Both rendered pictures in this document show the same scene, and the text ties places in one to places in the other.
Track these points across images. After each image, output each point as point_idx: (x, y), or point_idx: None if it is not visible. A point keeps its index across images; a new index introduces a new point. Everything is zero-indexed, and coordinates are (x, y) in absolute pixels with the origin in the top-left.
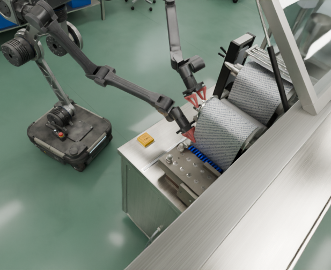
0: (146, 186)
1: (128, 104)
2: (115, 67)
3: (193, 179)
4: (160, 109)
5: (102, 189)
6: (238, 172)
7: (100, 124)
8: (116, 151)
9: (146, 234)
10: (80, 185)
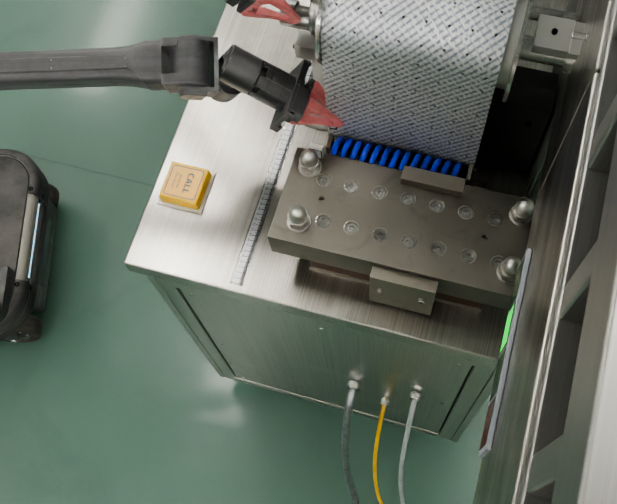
0: (269, 314)
1: None
2: None
3: (399, 238)
4: (187, 91)
5: (127, 350)
6: None
7: None
8: (95, 224)
9: (321, 400)
10: (62, 374)
